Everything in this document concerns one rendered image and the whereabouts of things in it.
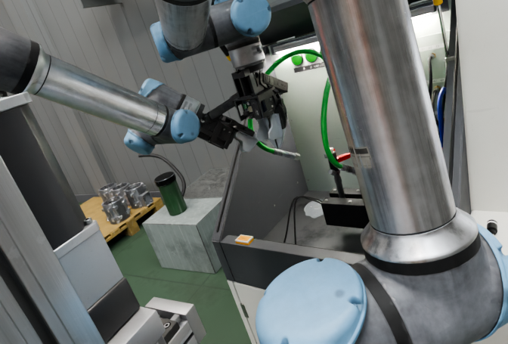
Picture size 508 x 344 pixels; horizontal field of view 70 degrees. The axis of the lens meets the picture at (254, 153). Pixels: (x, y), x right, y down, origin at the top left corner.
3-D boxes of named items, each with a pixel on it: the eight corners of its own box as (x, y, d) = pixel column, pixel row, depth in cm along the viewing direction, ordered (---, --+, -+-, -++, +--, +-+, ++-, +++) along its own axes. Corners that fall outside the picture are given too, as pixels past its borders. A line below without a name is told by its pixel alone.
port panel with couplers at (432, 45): (418, 139, 116) (402, 42, 107) (421, 135, 119) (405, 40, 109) (465, 137, 108) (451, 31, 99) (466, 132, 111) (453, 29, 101)
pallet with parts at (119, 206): (170, 206, 410) (157, 176, 398) (103, 261, 336) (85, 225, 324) (97, 207, 484) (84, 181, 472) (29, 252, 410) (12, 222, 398)
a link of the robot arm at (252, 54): (241, 46, 87) (268, 38, 82) (247, 65, 88) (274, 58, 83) (221, 53, 81) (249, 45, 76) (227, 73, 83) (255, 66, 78)
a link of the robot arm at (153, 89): (133, 109, 98) (147, 83, 101) (171, 126, 100) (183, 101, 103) (134, 97, 91) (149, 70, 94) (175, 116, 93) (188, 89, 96)
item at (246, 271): (235, 282, 119) (219, 241, 114) (243, 274, 122) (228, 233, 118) (444, 336, 80) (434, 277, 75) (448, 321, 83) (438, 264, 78)
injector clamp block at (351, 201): (331, 243, 117) (320, 202, 112) (343, 226, 124) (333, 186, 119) (450, 259, 95) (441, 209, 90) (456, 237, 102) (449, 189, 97)
